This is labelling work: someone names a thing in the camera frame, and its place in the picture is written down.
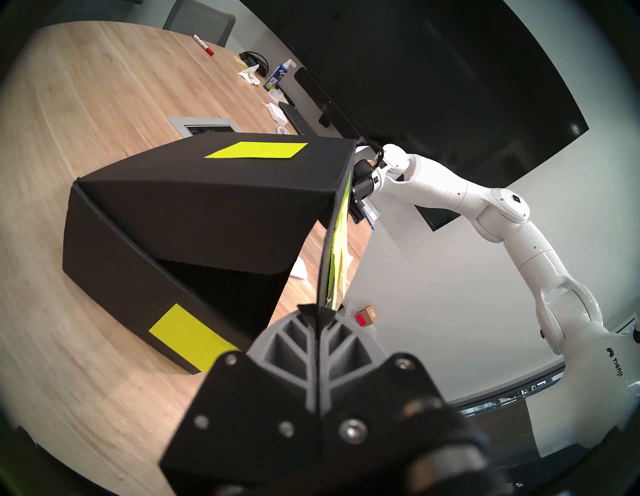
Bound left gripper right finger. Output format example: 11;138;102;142
318;306;451;451

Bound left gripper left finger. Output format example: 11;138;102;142
159;304;321;493

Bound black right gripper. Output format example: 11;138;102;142
350;172;377;225

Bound black cardboard box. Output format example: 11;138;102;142
62;135;359;376

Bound lime green sticky note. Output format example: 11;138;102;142
325;176;352;308

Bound pale yellow sticky note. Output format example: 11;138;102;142
340;242;354;291
204;141;308;160

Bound chartreuse sticky note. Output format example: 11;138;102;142
148;303;240;373

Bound black keyboard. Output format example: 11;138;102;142
278;101;316;137

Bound whiteboard cleaner spray bottle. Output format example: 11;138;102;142
263;59;297;92

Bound grey table power outlet plate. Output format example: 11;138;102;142
168;116;242;137

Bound grey fabric chair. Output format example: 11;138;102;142
164;0;236;48

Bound large black wall screen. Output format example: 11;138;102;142
240;0;591;232

